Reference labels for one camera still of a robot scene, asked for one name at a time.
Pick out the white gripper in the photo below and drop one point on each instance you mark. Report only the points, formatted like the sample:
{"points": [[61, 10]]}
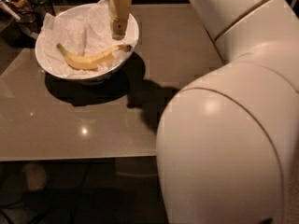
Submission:
{"points": [[120, 11]]}

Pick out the yellow banana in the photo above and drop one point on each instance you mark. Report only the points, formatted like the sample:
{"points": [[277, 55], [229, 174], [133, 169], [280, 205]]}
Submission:
{"points": [[91, 62]]}

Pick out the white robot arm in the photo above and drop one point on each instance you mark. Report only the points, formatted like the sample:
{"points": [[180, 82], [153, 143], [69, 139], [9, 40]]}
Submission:
{"points": [[225, 142]]}

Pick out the dark clutter on side table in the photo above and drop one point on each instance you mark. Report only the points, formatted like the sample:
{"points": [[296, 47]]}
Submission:
{"points": [[25, 19]]}

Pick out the white paper towel liner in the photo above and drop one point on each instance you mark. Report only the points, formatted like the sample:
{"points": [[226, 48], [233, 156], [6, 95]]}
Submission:
{"points": [[78, 31]]}

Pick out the white ceramic bowl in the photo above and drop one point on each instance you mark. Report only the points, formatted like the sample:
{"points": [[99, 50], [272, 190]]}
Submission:
{"points": [[134, 31]]}

